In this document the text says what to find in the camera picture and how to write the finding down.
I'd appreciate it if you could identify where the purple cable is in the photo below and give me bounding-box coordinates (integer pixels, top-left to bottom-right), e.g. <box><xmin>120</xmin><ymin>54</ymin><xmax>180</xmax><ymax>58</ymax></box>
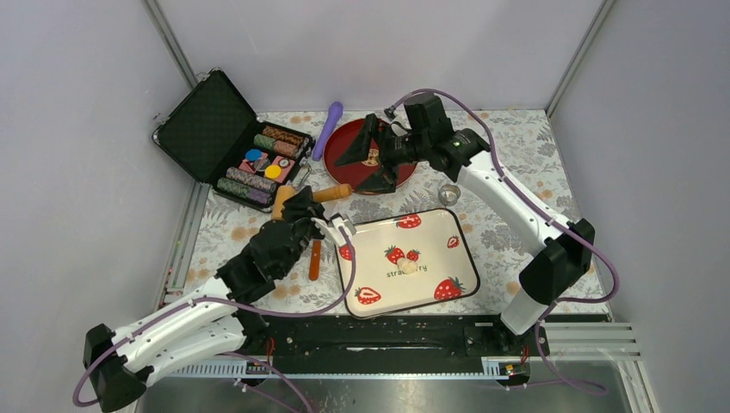
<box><xmin>71</xmin><ymin>227</ymin><xmax>358</xmax><ymax>413</ymax></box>
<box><xmin>385</xmin><ymin>88</ymin><xmax>622</xmax><ymax>398</ymax></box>

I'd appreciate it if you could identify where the strawberry pattern white tray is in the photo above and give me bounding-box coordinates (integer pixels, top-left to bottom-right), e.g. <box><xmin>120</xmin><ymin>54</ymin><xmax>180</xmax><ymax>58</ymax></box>
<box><xmin>337</xmin><ymin>208</ymin><xmax>480</xmax><ymax>318</ymax></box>

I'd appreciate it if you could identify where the wooden dough roller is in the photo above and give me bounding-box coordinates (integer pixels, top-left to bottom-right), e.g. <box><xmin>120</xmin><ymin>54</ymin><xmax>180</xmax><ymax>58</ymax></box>
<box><xmin>270</xmin><ymin>184</ymin><xmax>353</xmax><ymax>222</ymax></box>

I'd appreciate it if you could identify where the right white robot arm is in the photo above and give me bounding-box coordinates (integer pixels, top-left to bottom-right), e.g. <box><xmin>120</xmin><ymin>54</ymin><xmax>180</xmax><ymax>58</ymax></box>
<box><xmin>335</xmin><ymin>89</ymin><xmax>595</xmax><ymax>354</ymax></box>

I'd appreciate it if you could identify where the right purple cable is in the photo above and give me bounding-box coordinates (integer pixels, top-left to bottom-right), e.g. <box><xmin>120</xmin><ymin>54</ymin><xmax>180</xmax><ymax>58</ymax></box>
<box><xmin>385</xmin><ymin>88</ymin><xmax>622</xmax><ymax>398</ymax></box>

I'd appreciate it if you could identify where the purple silicone handle tool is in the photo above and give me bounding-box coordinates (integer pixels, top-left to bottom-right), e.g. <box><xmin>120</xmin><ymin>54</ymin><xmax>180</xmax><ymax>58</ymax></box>
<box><xmin>312</xmin><ymin>102</ymin><xmax>343</xmax><ymax>162</ymax></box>

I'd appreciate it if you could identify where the black poker chip case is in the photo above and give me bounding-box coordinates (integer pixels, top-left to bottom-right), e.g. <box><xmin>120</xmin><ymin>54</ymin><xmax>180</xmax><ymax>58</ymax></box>
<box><xmin>152</xmin><ymin>68</ymin><xmax>314</xmax><ymax>212</ymax></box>

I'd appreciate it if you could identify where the blue poker chip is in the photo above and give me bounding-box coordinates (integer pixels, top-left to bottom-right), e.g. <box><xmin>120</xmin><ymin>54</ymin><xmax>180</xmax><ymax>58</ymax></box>
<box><xmin>244</xmin><ymin>149</ymin><xmax>263</xmax><ymax>162</ymax></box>

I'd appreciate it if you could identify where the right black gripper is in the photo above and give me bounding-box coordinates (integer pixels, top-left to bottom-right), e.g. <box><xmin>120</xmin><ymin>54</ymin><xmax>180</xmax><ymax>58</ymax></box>
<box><xmin>333</xmin><ymin>114</ymin><xmax>430</xmax><ymax>195</ymax></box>

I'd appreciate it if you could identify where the metal spatula orange handle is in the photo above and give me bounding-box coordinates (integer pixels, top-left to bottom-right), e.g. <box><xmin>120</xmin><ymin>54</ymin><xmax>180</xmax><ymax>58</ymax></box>
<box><xmin>308</xmin><ymin>240</ymin><xmax>322</xmax><ymax>281</ymax></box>

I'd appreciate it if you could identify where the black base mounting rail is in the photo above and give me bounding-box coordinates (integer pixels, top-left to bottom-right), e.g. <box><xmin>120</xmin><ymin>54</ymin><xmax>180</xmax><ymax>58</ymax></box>
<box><xmin>237</xmin><ymin>315</ymin><xmax>595</xmax><ymax>376</ymax></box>

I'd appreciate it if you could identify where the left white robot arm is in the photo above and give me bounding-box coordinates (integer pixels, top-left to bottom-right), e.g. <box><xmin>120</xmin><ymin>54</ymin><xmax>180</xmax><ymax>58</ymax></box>
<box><xmin>72</xmin><ymin>184</ymin><xmax>355</xmax><ymax>412</ymax></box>

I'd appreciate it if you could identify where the round red lacquer plate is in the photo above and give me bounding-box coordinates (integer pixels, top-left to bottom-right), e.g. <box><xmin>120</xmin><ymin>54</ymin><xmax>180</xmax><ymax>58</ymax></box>
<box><xmin>324</xmin><ymin>114</ymin><xmax>424</xmax><ymax>194</ymax></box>

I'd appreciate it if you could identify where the small dough piece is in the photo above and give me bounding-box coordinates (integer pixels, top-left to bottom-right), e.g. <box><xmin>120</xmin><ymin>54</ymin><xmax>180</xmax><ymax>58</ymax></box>
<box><xmin>397</xmin><ymin>258</ymin><xmax>418</xmax><ymax>274</ymax></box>

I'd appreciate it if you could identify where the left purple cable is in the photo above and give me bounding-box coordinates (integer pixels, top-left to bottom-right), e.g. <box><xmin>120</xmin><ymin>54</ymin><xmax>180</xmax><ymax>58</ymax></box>
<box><xmin>71</xmin><ymin>227</ymin><xmax>358</xmax><ymax>413</ymax></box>

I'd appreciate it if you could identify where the yellow poker chip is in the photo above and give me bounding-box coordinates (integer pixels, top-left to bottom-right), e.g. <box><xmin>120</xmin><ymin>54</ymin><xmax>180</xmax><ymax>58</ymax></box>
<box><xmin>264</xmin><ymin>164</ymin><xmax>282</xmax><ymax>181</ymax></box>

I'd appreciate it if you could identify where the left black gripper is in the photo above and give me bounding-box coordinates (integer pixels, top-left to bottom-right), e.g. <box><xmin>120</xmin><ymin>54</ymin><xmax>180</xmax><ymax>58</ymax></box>
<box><xmin>276</xmin><ymin>186</ymin><xmax>331</xmax><ymax>278</ymax></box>

